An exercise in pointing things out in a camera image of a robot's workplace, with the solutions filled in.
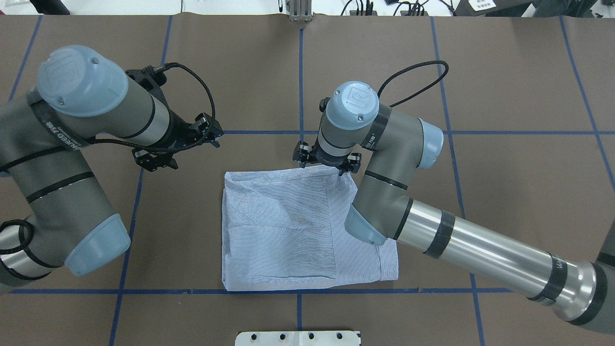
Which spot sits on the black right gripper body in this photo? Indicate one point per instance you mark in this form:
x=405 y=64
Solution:
x=303 y=154

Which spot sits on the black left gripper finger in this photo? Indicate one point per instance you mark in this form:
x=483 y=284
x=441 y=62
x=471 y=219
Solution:
x=152 y=161
x=207 y=129

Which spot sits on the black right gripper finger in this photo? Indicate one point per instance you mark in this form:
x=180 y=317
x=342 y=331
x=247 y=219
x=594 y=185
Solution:
x=350 y=164
x=303 y=154

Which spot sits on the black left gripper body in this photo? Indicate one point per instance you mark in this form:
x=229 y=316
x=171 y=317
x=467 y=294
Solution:
x=178 y=134

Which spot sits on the blue striped button shirt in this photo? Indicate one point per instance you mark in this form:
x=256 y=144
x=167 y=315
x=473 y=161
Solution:
x=284 y=230

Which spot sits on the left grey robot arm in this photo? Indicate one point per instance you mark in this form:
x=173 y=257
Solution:
x=82 y=99

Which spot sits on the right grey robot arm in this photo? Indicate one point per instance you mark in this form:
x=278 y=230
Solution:
x=517 y=198

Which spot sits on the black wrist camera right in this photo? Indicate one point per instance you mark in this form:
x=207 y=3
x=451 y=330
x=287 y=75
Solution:
x=323 y=104

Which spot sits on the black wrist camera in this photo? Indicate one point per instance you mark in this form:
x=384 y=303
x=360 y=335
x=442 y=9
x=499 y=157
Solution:
x=150 y=78
x=323 y=104

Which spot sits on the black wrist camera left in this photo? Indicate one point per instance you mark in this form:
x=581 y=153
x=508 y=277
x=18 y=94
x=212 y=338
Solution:
x=150 y=78

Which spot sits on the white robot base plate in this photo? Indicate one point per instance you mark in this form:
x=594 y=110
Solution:
x=299 y=338

